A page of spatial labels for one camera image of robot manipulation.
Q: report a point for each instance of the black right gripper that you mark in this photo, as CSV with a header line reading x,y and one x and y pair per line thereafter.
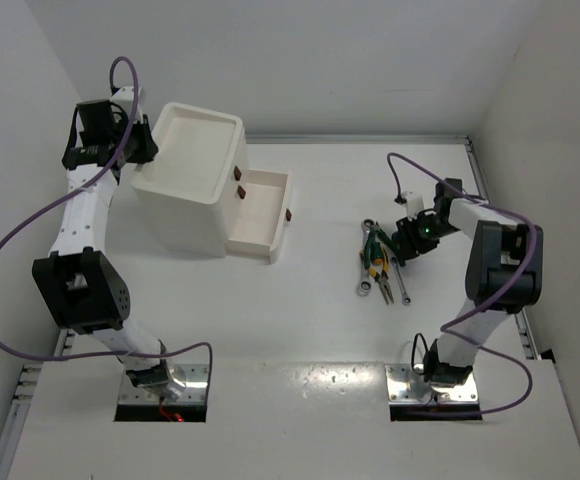
x,y
408,240

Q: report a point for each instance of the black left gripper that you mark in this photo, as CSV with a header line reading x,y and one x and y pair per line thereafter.
x,y
149,146

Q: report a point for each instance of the white bottom drawer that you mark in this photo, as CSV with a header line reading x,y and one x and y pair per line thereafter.
x,y
263,210

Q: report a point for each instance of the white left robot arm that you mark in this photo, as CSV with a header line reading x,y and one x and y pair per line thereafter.
x,y
81,288

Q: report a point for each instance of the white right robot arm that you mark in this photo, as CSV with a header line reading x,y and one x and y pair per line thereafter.
x,y
450,360

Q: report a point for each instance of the green yellow long-nose pliers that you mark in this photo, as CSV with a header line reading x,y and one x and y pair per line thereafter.
x,y
378,271

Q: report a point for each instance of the silver ratchet wrench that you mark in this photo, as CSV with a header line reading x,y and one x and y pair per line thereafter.
x,y
365,283

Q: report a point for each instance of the silver combination wrench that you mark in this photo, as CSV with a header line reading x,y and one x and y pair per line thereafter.
x,y
405,298

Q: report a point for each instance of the white drawer cabinet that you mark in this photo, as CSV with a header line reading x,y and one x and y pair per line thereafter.
x,y
187,198

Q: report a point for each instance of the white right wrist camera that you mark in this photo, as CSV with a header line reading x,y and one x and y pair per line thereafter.
x,y
412,202

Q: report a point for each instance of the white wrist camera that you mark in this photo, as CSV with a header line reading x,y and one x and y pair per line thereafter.
x,y
124,98
412,202

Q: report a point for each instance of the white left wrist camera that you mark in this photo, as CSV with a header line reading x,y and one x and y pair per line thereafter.
x,y
124,98

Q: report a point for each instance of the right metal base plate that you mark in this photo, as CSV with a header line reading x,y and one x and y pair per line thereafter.
x,y
406,387

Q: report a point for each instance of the metal base plate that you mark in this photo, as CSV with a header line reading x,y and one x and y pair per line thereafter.
x,y
189,388
406,387

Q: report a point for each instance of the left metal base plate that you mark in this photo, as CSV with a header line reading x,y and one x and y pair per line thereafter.
x,y
189,388

